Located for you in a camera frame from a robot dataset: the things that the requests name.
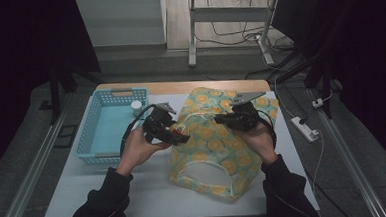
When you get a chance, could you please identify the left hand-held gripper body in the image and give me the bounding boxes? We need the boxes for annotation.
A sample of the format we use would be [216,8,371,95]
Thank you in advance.
[141,101,179,145]

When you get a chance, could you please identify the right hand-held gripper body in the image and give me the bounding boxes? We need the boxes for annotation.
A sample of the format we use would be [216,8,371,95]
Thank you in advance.
[229,90,270,133]

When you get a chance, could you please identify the small white jar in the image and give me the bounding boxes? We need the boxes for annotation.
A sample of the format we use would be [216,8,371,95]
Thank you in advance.
[129,99,144,118]

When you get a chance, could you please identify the citrus print tote bag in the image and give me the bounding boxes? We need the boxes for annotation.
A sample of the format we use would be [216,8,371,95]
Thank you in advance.
[163,82,285,207]

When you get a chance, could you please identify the light blue plastic basket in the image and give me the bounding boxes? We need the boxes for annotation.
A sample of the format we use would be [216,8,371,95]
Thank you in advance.
[72,86,153,168]

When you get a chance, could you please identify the person's right hand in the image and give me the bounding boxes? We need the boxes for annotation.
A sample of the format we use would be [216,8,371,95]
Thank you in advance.
[240,123,280,168]

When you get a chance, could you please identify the person's left hand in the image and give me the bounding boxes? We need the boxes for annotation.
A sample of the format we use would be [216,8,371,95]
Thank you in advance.
[113,124,172,178]

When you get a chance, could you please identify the white power strip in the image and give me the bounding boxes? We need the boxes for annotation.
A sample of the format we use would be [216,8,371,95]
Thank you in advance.
[290,115,321,143]

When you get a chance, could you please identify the black metal stand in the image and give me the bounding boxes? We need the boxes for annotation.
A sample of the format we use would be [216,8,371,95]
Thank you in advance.
[46,52,105,125]
[271,47,340,122]

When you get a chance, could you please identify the black floor plate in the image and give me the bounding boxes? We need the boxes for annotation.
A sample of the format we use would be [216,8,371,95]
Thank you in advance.
[53,124,79,150]

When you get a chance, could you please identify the white-legged desk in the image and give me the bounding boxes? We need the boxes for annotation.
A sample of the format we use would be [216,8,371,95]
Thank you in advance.
[74,0,323,75]

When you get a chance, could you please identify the white cabinet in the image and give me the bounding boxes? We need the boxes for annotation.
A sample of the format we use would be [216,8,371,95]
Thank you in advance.
[75,0,169,49]

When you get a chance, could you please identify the black curtain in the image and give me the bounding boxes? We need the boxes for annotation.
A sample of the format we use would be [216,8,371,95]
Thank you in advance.
[271,0,386,185]
[0,0,107,182]

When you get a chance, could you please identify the right hand-held gripper black cable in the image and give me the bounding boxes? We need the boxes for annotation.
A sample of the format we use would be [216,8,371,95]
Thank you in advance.
[256,108,278,149]

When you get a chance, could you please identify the hand-held gripper black cable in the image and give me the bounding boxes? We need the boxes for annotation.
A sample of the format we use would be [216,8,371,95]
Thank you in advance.
[256,108,278,149]
[118,103,159,156]

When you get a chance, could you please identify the left hand-held gripper black cable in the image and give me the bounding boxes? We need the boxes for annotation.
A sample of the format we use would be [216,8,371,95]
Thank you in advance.
[118,103,159,156]

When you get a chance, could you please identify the black floor cables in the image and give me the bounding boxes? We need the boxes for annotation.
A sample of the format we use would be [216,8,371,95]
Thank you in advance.
[193,0,296,56]

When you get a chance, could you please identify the white power strip cable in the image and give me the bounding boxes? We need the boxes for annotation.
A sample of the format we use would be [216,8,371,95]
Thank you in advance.
[310,130,329,193]

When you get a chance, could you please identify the aluminium floor rail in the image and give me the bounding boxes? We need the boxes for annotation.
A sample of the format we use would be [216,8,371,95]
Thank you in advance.
[308,85,386,217]
[0,94,78,217]

